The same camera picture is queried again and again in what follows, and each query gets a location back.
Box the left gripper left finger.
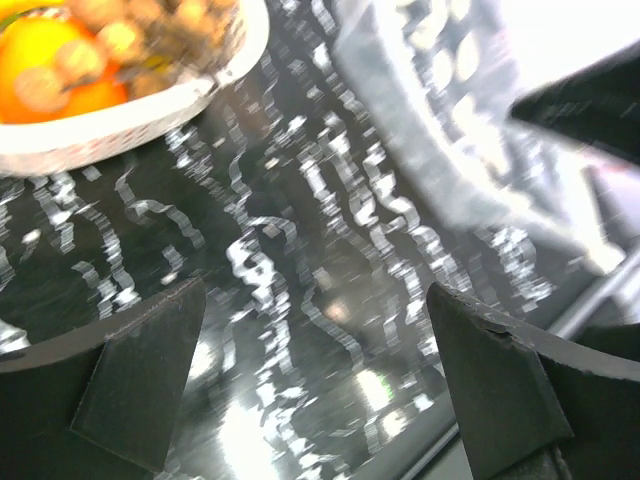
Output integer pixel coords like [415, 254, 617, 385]
[1, 278, 206, 479]

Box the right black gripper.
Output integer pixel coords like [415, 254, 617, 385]
[509, 44, 639, 165]

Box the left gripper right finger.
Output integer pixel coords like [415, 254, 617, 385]
[426, 283, 639, 479]

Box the clear dotted zip bag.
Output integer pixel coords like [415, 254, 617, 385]
[333, 1, 625, 275]

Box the white plastic basket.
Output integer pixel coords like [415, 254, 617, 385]
[1, 1, 270, 177]

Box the orange fruit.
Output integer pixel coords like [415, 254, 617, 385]
[1, 16, 127, 124]

